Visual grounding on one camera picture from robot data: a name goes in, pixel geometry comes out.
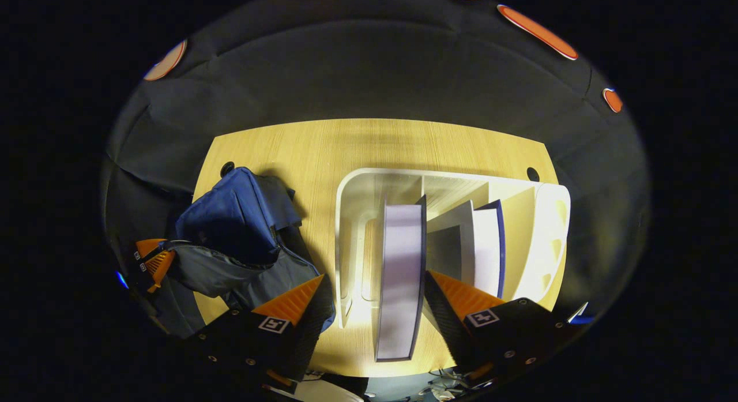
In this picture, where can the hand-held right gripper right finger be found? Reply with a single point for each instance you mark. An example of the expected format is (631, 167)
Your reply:
(447, 327)

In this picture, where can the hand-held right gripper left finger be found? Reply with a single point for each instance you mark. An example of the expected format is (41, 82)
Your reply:
(311, 333)

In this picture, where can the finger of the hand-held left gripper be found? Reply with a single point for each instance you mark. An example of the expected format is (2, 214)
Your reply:
(151, 247)
(160, 266)

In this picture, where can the grey portrait cover book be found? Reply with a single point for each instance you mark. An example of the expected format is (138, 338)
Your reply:
(400, 275)

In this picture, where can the blue schoolbag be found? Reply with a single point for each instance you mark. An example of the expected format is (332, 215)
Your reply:
(230, 217)

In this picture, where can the blue cover book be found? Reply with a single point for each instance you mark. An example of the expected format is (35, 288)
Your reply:
(486, 246)

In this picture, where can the white bookshelf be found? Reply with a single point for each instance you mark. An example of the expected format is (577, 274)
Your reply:
(542, 240)

